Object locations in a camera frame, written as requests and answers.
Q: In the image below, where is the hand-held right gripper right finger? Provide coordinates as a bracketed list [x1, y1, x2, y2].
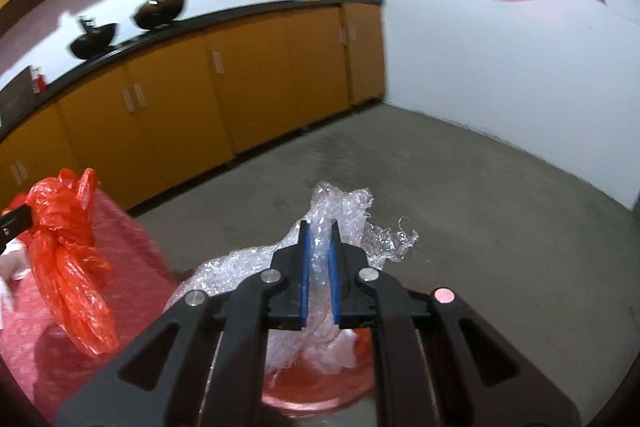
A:
[329, 221, 583, 427]

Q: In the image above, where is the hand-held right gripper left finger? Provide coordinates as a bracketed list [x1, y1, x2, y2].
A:
[52, 220, 313, 427]

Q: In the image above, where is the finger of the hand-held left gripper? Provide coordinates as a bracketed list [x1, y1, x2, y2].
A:
[0, 202, 35, 244]

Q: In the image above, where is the orange plastic bag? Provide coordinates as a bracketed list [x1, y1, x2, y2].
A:
[22, 168, 120, 355]

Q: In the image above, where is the clear bubble wrap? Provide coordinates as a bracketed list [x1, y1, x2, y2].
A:
[167, 181, 420, 375]

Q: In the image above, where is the red trash bin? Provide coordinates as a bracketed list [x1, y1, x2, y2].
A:
[165, 277, 377, 414]

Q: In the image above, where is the dark cutting board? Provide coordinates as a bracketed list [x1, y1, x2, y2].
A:
[0, 67, 37, 118]

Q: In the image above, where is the pink floral printed cloth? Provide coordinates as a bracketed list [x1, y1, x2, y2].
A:
[0, 187, 182, 423]

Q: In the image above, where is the black wok with lid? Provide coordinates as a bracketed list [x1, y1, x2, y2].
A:
[70, 17, 121, 59]
[132, 0, 188, 30]

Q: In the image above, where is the orange wooden base cabinet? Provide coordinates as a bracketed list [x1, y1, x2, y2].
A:
[0, 0, 389, 214]

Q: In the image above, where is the black kitchen countertop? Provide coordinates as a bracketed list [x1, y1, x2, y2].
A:
[0, 0, 384, 142]

